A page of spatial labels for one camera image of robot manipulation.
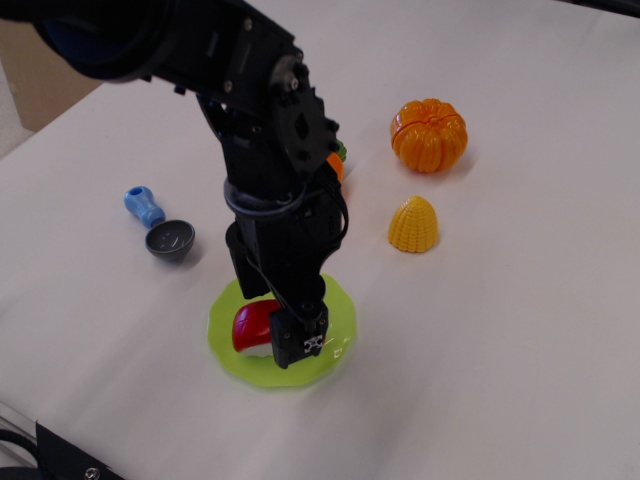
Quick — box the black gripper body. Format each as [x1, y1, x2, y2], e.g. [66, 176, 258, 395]
[224, 174, 349, 315]

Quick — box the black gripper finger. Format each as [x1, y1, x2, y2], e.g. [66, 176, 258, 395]
[225, 222, 278, 299]
[269, 303, 329, 369]

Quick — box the red white toy sushi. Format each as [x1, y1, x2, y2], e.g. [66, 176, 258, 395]
[232, 299, 280, 357]

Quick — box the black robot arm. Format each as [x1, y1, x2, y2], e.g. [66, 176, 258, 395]
[1, 1, 349, 368]

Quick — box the green plastic plate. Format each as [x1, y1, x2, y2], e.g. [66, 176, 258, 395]
[207, 274, 357, 388]

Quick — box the orange toy carrot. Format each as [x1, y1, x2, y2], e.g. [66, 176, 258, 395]
[327, 140, 347, 185]

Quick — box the yellow toy corn piece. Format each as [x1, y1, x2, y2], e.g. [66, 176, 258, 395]
[388, 196, 439, 253]

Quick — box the orange toy pumpkin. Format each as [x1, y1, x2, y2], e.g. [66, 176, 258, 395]
[390, 98, 468, 174]

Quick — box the blue handled grey ladle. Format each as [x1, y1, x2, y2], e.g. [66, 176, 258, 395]
[124, 186, 195, 261]

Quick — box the black corner bracket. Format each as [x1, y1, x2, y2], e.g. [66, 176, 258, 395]
[35, 423, 124, 480]

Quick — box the black cable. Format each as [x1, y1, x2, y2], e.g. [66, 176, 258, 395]
[0, 428, 39, 480]

